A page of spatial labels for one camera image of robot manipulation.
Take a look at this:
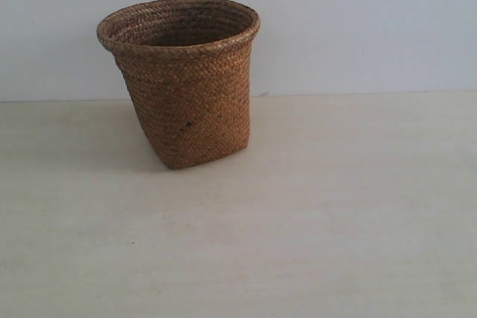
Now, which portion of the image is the brown woven wicker basket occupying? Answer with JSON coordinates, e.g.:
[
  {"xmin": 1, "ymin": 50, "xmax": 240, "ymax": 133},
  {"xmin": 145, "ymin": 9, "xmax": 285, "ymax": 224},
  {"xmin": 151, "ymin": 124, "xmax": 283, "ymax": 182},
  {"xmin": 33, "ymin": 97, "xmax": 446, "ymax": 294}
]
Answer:
[{"xmin": 96, "ymin": 0, "xmax": 260, "ymax": 169}]

